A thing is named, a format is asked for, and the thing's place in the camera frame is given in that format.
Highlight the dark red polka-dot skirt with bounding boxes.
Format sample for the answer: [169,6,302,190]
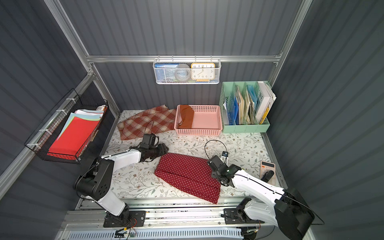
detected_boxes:
[154,153,221,204]

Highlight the rust orange skirt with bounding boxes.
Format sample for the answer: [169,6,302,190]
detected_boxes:
[179,105,195,129]

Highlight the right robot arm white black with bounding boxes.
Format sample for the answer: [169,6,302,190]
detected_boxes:
[207,156,315,240]

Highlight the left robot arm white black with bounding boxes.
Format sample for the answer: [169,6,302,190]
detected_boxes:
[74,134,169,222]

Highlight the grey tape roll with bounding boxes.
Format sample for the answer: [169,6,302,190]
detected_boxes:
[174,64,191,82]

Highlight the red plaid skirt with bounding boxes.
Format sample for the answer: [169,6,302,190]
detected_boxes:
[117,105,177,141]

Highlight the small orange white card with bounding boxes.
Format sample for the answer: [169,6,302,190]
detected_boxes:
[260,161,278,187]

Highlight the pink plastic basket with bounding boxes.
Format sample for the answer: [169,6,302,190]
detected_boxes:
[174,105,223,136]

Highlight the blue folders in organizer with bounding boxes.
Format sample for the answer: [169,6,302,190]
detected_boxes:
[229,94,240,125]

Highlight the mint green file organizer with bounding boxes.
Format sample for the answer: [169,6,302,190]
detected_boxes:
[219,81,270,134]

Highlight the red paper stack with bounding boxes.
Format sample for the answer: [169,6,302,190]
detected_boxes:
[48,114,101,160]

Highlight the blue box in basket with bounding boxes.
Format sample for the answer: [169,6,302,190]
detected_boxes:
[153,63,179,84]

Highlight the white book in organizer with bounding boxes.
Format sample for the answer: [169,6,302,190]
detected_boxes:
[256,81,277,125]

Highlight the yellow alarm clock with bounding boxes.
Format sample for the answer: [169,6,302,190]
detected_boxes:
[191,63,216,82]

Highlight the black camera cable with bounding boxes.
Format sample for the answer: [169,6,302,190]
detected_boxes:
[203,139,229,161]

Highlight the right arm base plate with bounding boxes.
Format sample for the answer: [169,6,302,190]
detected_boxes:
[221,208,265,225]

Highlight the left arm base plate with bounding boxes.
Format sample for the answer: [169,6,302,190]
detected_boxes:
[103,211,146,228]

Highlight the white wire wall basket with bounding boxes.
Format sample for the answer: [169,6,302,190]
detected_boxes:
[153,58,222,85]

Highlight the black wire side basket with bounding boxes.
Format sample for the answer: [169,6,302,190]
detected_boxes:
[25,90,109,164]

